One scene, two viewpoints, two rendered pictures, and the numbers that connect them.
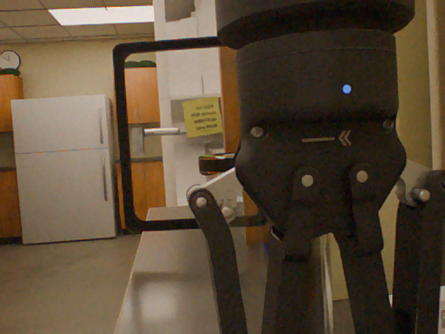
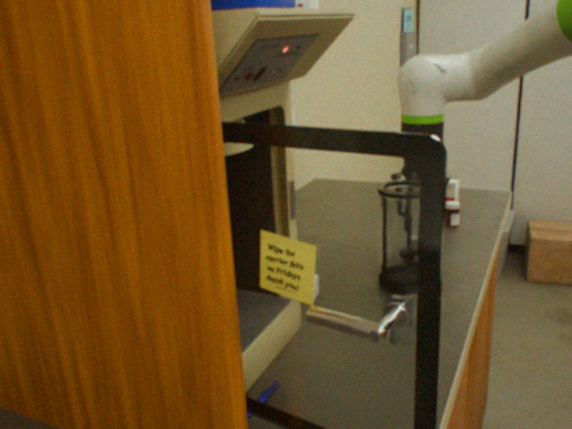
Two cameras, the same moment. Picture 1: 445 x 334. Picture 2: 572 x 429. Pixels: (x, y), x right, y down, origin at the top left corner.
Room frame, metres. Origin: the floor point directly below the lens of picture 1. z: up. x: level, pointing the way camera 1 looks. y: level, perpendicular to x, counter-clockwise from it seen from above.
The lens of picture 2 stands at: (1.41, 0.34, 1.49)
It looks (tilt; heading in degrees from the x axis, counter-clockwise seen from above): 19 degrees down; 212
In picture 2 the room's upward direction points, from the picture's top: 3 degrees counter-clockwise
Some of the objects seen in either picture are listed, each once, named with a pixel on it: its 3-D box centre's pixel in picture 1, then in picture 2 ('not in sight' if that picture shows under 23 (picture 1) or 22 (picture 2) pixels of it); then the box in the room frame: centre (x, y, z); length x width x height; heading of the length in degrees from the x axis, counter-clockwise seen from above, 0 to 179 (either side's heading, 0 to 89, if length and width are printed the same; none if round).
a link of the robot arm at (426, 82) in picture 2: not in sight; (426, 87); (0.21, -0.05, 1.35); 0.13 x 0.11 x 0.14; 139
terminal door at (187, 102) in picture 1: (189, 134); (310, 298); (0.91, 0.05, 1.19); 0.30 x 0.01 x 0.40; 87
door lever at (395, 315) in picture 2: not in sight; (354, 317); (0.94, 0.12, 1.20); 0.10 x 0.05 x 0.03; 87
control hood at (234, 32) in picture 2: not in sight; (278, 50); (0.75, -0.08, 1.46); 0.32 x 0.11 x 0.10; 6
